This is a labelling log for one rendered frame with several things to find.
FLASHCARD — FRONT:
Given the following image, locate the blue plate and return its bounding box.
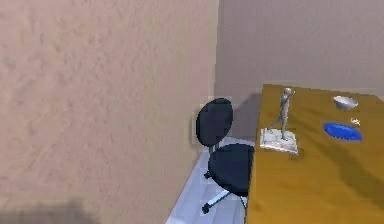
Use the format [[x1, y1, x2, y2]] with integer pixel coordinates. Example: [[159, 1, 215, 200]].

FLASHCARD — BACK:
[[322, 122, 363, 142]]

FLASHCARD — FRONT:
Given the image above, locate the black swivel office chair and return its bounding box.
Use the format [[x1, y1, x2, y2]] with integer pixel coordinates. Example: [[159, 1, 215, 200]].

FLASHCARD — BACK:
[[195, 97, 256, 215]]

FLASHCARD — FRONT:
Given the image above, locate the yellow-brown wooden table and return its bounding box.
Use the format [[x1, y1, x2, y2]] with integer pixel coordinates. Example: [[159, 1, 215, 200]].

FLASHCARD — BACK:
[[245, 83, 384, 224]]

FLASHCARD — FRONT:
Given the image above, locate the grey figure statue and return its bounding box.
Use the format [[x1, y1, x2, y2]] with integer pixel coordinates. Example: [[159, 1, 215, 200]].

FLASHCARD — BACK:
[[259, 87, 299, 155]]

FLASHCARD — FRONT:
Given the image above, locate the white bowl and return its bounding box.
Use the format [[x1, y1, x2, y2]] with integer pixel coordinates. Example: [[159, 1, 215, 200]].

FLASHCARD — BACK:
[[333, 95, 359, 111]]

